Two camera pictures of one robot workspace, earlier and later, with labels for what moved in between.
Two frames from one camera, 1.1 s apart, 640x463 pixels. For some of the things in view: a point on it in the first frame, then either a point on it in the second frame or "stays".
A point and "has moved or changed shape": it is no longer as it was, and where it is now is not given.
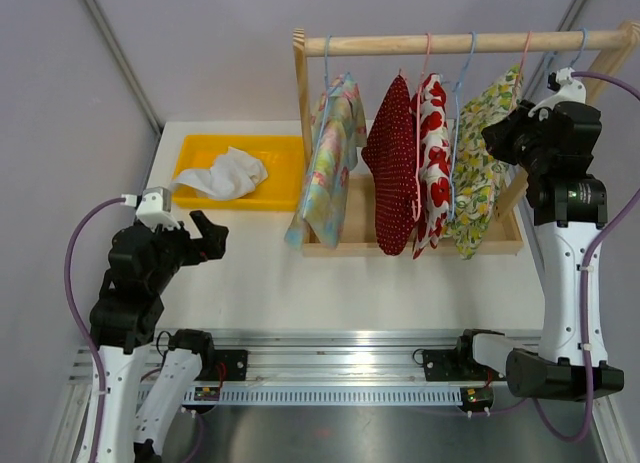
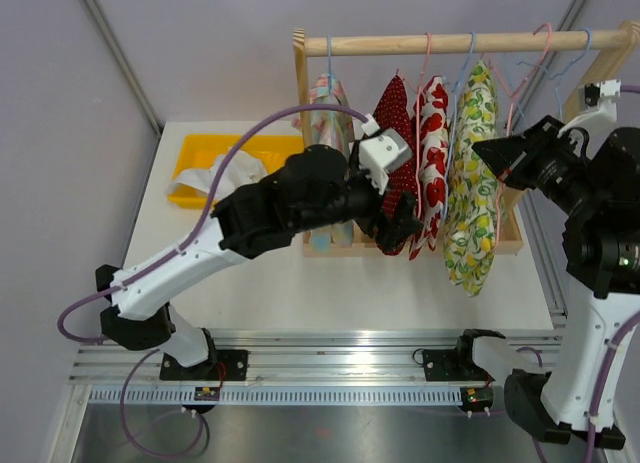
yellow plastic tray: [283, 189] stays
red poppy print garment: [434, 180] stays
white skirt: [233, 175] stays
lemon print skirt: [479, 171] has moved or changed shape
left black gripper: [212, 243] → [396, 229]
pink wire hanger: [520, 72] → [509, 96]
